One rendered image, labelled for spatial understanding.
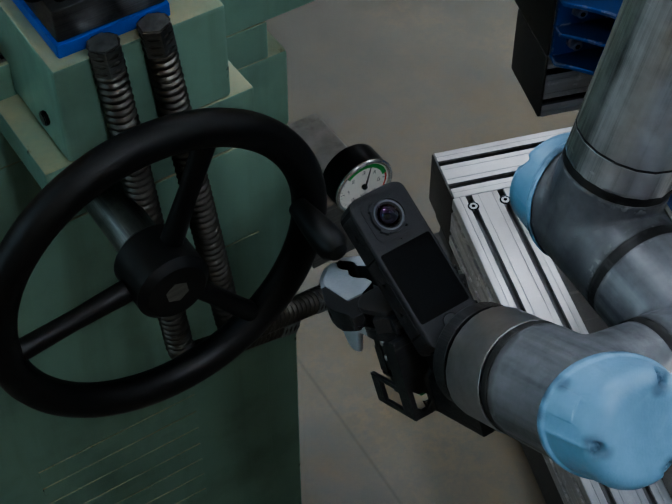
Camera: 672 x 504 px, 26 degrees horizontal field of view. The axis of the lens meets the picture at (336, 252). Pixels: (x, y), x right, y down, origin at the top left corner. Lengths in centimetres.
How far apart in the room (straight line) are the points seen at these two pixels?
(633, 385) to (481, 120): 161
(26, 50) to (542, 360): 45
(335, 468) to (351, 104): 71
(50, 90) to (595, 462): 48
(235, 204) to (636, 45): 59
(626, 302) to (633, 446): 13
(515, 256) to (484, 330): 99
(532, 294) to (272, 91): 65
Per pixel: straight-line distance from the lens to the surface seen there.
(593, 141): 92
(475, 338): 90
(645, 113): 89
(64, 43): 104
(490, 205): 195
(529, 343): 87
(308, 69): 249
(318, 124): 148
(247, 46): 126
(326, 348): 207
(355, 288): 104
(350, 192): 136
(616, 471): 83
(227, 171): 134
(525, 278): 187
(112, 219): 112
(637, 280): 92
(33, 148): 112
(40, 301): 133
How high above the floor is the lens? 163
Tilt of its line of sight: 48 degrees down
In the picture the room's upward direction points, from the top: straight up
